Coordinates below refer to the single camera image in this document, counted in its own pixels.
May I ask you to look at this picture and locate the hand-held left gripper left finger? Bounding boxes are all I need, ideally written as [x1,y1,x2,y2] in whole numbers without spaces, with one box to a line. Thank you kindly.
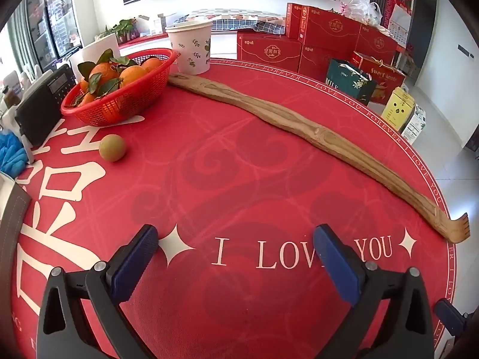
[36,224,160,359]

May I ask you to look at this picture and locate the blue rubber gloves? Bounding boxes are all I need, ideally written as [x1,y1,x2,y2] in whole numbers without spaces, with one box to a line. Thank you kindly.
[0,133,29,179]

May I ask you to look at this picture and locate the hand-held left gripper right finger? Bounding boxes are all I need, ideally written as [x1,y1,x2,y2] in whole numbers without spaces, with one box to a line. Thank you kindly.
[312,224,435,359]

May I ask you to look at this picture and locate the white printed carton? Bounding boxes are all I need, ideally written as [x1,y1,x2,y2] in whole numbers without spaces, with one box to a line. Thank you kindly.
[402,105,428,145]

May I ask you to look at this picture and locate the red plastic basket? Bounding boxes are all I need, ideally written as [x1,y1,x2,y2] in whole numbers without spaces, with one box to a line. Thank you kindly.
[60,48,178,127]

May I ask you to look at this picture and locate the green potted plant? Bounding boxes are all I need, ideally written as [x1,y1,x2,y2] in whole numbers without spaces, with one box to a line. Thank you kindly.
[104,19,140,44]

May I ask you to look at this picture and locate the green gift bag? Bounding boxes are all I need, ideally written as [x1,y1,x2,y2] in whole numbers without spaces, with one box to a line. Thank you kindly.
[326,59,378,106]

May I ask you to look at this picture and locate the desk calendar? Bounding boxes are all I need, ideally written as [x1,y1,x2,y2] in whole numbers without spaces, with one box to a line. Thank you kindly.
[387,2,413,48]

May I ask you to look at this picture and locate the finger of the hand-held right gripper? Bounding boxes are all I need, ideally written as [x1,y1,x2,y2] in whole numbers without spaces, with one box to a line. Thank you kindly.
[435,298,468,341]

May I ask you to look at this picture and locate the blue checkered cloth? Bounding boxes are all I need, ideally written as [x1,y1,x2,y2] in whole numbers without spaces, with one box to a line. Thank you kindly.
[186,7,289,33]

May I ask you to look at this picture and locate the yellow carton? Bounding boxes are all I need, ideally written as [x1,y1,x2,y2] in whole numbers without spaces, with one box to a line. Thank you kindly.
[381,87,416,133]

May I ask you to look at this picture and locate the clear plastic bag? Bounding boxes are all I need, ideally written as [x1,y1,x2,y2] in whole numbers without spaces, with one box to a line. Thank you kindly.
[336,0,383,29]

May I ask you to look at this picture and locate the round greenish brown fruit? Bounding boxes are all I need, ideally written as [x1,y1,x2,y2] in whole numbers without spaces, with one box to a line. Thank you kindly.
[99,135,126,162]

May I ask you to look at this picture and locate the wooden back scratcher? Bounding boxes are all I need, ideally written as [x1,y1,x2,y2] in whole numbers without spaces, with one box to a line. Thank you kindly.
[167,74,469,244]

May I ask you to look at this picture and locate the grey shallow tray box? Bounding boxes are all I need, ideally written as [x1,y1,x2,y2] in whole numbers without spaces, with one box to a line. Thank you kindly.
[0,174,33,281]

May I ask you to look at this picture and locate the black portable radio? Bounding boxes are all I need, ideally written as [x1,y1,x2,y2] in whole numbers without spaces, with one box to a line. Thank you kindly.
[14,63,75,146]

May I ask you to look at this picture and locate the glass door cabinet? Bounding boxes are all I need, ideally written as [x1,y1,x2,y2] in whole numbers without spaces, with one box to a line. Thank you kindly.
[22,0,84,72]

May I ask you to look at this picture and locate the floral paper cup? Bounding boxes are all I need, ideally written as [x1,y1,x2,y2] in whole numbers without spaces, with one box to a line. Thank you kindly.
[165,20,214,75]

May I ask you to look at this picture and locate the red apple carton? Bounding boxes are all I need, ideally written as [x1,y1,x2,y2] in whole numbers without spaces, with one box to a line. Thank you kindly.
[351,51,407,106]

